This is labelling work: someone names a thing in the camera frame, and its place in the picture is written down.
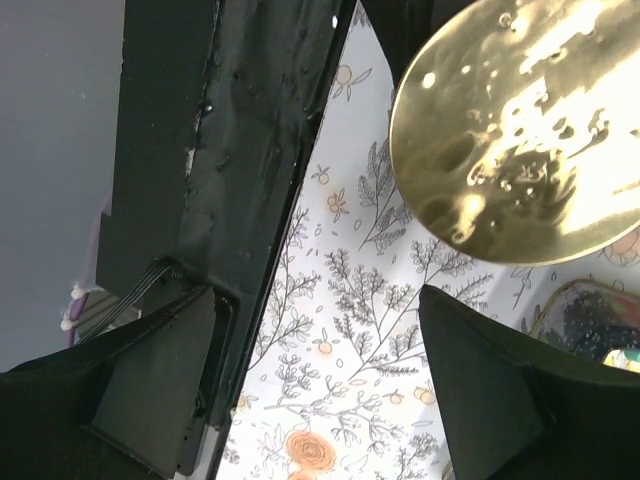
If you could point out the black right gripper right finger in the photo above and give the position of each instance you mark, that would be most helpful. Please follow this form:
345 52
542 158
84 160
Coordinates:
514 407

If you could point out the black tin with star candies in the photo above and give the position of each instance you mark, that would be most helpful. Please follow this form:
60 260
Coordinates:
590 320

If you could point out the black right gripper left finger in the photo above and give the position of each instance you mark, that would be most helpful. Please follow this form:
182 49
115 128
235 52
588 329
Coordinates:
100 400

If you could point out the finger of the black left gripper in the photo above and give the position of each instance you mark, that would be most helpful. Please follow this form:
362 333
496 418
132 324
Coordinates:
401 27

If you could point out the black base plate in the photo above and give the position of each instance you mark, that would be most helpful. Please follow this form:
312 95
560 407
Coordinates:
219 108

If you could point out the gold jar lid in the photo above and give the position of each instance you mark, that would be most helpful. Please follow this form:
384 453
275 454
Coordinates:
514 135

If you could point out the floral table mat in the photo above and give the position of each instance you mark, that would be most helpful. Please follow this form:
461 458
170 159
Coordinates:
338 385

